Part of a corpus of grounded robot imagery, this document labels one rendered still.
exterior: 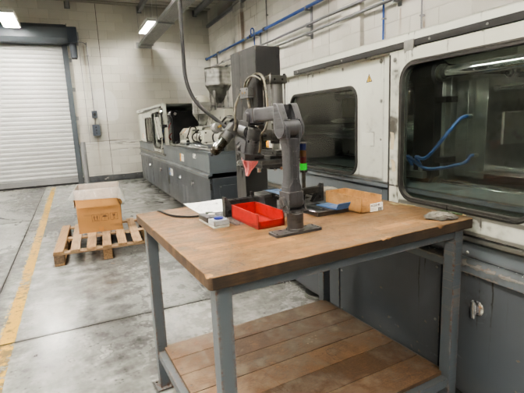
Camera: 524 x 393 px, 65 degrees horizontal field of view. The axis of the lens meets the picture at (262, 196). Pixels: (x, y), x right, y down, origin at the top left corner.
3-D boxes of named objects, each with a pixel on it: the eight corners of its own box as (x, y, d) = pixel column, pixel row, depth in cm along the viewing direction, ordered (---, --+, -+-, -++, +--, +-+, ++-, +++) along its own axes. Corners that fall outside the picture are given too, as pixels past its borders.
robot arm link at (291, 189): (280, 208, 154) (276, 120, 148) (294, 205, 157) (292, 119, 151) (288, 210, 149) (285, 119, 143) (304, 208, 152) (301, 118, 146)
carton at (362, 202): (360, 215, 177) (360, 197, 176) (325, 206, 199) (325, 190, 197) (383, 211, 183) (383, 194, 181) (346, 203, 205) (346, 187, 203)
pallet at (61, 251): (63, 236, 508) (61, 225, 505) (146, 226, 544) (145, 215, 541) (54, 267, 398) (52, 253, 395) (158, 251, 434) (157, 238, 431)
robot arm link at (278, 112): (241, 108, 167) (282, 102, 141) (260, 107, 172) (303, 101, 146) (243, 139, 169) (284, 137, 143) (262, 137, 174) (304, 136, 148)
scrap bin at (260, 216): (258, 230, 158) (257, 214, 157) (231, 217, 179) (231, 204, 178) (285, 224, 163) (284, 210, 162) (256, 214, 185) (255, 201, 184)
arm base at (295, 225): (267, 213, 150) (276, 217, 144) (311, 206, 159) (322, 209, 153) (267, 234, 151) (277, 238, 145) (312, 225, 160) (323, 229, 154)
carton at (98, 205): (76, 223, 516) (72, 184, 506) (127, 217, 536) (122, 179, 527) (72, 236, 454) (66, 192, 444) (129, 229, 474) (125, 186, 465)
